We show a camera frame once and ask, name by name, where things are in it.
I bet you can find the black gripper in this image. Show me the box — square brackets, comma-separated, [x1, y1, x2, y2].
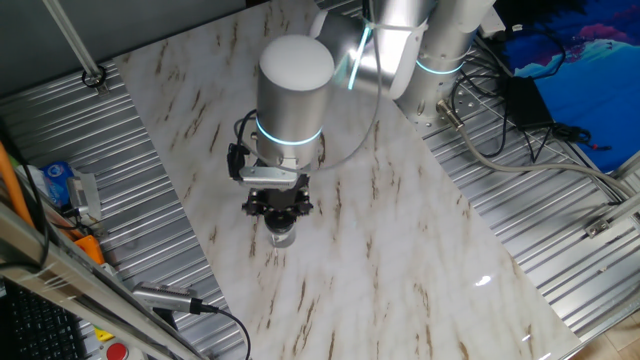
[241, 174, 315, 219]

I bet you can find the clear glass jar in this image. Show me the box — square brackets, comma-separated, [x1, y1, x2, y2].
[267, 228, 297, 249]

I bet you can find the orange button box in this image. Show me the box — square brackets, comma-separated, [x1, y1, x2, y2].
[73, 233, 107, 266]

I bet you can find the grey finned metal device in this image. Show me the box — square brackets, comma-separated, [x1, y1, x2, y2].
[66, 169, 104, 224]

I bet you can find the red button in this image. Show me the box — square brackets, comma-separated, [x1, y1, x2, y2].
[102, 341, 146, 360]

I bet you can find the blue white tissue packet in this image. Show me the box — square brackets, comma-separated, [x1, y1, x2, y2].
[14, 160, 76, 209]

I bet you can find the black power adapter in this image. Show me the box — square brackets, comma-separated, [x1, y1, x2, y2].
[502, 74, 556, 131]

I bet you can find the black keyboard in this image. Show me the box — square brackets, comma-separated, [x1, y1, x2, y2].
[0, 279, 91, 360]

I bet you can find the white power strip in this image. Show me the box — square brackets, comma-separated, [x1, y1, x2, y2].
[478, 8, 507, 41]

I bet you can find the blue printed poster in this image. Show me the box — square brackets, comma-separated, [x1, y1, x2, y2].
[502, 0, 640, 174]

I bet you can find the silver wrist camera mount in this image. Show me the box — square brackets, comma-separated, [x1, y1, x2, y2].
[238, 165, 301, 192]

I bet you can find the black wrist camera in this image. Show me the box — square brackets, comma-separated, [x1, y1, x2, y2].
[226, 143, 250, 182]

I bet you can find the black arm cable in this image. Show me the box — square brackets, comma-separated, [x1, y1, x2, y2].
[234, 108, 259, 151]

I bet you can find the black camera cable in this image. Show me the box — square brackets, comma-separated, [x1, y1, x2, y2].
[197, 299, 253, 360]

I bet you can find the silver finned camera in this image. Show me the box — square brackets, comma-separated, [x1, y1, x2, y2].
[131, 280, 204, 316]

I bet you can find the thick grey cable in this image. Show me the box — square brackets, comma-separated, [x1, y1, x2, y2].
[435, 98, 640, 201]

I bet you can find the aluminium frame beam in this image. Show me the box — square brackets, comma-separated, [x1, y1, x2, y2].
[0, 199, 211, 360]

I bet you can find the black ring on post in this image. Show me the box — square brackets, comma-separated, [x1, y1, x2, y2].
[81, 63, 108, 90]

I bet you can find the black hanging cable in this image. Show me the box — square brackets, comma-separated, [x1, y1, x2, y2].
[0, 119, 51, 261]

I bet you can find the black base cable bundle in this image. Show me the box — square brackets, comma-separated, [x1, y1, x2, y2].
[449, 64, 511, 160]

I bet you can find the aluminium frame post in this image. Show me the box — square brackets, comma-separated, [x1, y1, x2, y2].
[42, 0, 111, 97]

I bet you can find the orange hose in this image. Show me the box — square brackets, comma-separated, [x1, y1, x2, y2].
[0, 141, 36, 229]

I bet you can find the black cable with plug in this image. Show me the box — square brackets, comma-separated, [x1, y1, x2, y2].
[549, 122, 612, 151]

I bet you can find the metal corner bracket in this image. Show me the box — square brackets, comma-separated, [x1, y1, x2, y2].
[583, 216, 615, 240]

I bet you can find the thin black cable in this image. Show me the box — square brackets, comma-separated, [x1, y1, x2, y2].
[508, 23, 570, 77]

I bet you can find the aluminium frame rail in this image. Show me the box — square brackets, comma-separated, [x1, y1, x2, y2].
[582, 149, 640, 239]

